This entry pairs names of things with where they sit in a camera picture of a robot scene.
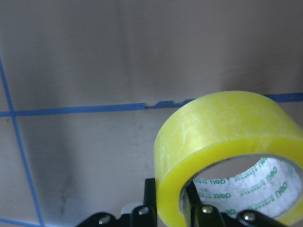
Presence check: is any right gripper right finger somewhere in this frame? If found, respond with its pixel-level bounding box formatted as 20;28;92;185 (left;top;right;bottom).
184;184;226;227

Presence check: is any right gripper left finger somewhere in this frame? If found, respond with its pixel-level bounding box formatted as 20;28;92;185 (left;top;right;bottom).
130;178;158;227

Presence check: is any yellow tape roll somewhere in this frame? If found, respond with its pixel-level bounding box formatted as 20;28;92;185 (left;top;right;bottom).
154;91;303;227

